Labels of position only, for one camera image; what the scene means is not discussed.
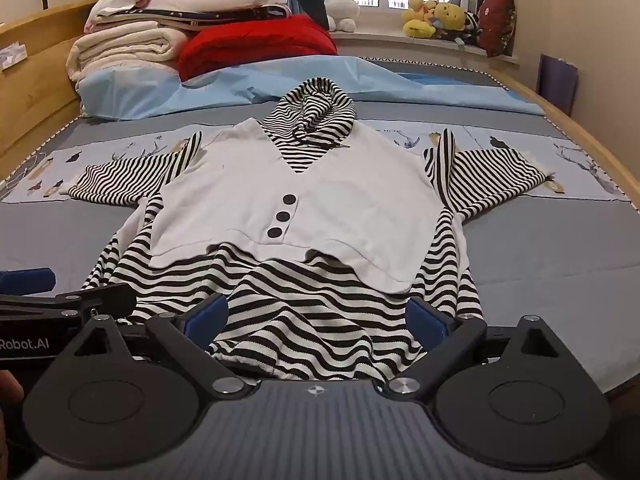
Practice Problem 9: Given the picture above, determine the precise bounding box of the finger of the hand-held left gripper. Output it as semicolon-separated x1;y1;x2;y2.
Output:
0;268;57;295
55;283;137;318

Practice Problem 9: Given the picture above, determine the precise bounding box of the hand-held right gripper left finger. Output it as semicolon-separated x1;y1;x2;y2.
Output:
65;294;258;401

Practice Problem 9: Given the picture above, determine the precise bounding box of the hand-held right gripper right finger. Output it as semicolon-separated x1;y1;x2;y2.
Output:
385;297;563;402

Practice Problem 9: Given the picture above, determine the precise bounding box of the black white striped hooded top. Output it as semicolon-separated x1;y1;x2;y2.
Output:
67;77;556;381

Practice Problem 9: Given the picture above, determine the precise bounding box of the person's left hand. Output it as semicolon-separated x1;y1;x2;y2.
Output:
0;370;25;461

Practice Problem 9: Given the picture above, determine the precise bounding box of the printed white table cloth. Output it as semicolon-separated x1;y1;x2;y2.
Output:
0;0;640;211

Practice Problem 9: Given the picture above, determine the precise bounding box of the tissue pack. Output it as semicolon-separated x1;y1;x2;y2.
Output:
0;42;27;68

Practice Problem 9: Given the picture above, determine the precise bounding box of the light blue sheet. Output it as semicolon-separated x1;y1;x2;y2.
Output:
77;55;546;121

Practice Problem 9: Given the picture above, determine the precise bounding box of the cream folded blanket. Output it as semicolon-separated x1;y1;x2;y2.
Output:
66;27;188;82

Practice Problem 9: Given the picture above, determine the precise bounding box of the red folded blanket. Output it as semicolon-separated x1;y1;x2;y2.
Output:
177;14;340;82

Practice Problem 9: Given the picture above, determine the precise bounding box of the white window sill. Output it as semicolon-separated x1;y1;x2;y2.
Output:
330;27;521;68

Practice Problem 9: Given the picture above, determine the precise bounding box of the yellow duck plush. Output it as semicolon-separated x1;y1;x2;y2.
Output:
402;19;436;39

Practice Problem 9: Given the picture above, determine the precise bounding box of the black white striped plush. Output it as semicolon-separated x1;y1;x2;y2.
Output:
457;12;483;46

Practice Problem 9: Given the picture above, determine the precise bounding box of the yellow bear plush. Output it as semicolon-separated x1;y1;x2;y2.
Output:
432;2;467;36

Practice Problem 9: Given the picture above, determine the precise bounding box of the dark red cushion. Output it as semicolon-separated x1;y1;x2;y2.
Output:
477;0;517;58

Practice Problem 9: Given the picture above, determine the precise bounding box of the white quilt with navy trim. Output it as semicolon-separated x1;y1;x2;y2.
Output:
92;0;291;31

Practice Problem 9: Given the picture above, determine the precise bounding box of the white plush toy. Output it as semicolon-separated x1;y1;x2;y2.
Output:
325;0;361;32

